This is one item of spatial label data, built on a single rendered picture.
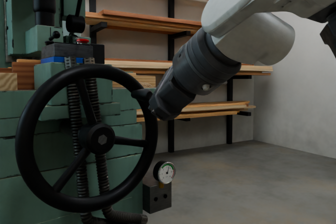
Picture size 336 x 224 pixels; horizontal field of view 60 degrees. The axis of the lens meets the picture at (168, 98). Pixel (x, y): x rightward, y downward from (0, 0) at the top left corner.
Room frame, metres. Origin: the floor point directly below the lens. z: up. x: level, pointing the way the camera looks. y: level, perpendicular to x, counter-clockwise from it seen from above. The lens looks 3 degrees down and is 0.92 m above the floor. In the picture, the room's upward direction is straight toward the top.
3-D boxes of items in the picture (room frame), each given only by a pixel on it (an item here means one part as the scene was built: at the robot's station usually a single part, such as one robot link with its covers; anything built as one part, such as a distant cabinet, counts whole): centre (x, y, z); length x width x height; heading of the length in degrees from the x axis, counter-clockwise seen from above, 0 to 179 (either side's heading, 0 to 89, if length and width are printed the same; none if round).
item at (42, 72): (0.69, 0.22, 0.91); 0.15 x 0.14 x 0.09; 128
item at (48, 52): (0.69, 0.22, 0.99); 0.13 x 0.11 x 0.06; 128
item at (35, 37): (0.85, 0.36, 1.03); 0.14 x 0.07 x 0.09; 38
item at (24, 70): (0.77, 0.28, 0.93); 0.23 x 0.01 x 0.07; 128
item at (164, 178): (0.83, 0.01, 0.65); 0.06 x 0.04 x 0.08; 128
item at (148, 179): (0.88, 0.05, 0.58); 0.12 x 0.08 x 0.08; 38
